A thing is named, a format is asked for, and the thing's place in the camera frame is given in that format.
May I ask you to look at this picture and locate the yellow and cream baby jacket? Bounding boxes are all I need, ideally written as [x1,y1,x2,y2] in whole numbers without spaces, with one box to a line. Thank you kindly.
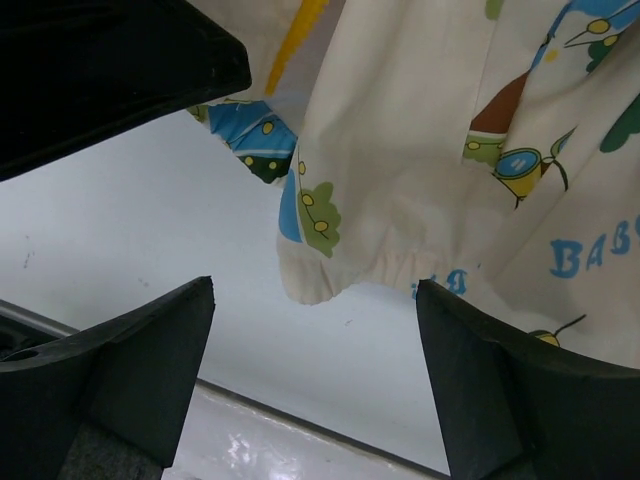
[192,1,639,368]

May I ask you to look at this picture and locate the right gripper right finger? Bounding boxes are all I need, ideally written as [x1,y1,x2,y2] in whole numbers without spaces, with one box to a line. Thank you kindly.
[416,280,639,479]

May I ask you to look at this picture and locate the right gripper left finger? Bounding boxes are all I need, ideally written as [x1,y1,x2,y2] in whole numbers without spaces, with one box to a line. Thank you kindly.
[1,277,215,479]

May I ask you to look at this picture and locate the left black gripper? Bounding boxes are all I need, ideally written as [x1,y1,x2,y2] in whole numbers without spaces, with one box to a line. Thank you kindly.
[1,1,250,180]

